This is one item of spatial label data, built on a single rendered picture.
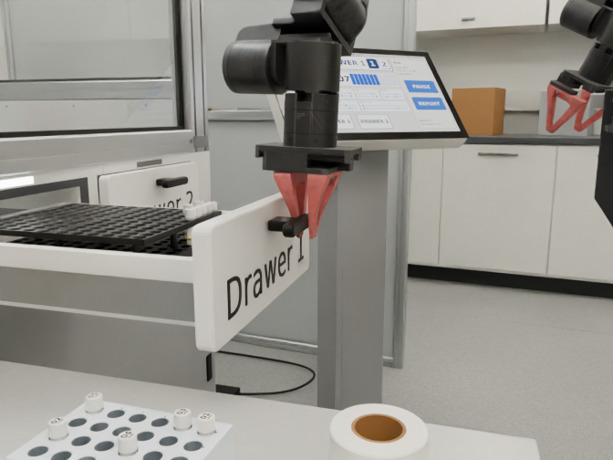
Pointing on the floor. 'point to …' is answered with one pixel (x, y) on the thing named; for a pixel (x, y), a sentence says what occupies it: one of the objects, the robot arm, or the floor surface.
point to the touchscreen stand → (352, 286)
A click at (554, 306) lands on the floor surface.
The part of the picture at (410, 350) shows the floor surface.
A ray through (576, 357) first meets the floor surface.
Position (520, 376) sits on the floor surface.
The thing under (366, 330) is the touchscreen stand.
